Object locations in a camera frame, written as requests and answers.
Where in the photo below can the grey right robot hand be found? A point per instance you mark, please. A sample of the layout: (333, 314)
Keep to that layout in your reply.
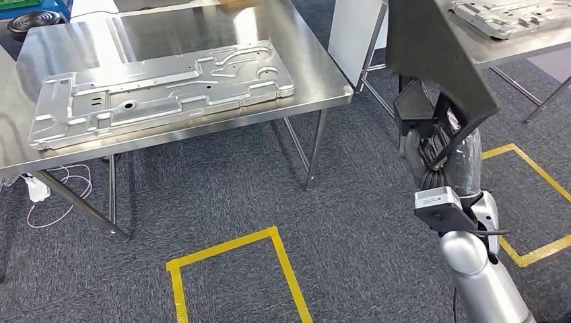
(466, 165)

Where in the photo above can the black plastic panel with cutouts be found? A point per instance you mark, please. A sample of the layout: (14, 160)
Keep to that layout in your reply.
(428, 44)

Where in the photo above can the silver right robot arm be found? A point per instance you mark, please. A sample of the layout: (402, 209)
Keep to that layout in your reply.
(477, 276)

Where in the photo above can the stainless steel workbench table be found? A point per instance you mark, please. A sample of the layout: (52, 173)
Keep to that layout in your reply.
(290, 76)
(513, 49)

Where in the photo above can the black ribbed round part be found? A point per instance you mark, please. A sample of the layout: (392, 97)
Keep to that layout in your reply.
(35, 22)

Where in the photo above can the yellow floor tape square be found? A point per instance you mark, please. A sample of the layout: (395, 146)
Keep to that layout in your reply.
(221, 249)
(546, 252)

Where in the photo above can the grey stamped metal plate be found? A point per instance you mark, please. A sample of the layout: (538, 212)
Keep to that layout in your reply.
(513, 18)
(156, 93)

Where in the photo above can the white partition panel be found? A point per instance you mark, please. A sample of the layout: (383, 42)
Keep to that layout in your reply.
(352, 40)

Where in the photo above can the white power strip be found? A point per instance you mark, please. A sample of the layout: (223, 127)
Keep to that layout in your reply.
(38, 189)

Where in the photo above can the green flat item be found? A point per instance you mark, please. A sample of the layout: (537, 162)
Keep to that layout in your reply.
(20, 3)

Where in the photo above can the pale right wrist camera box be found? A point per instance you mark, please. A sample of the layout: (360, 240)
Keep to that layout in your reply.
(437, 197)

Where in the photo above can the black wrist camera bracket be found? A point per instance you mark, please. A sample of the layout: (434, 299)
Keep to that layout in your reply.
(446, 220)

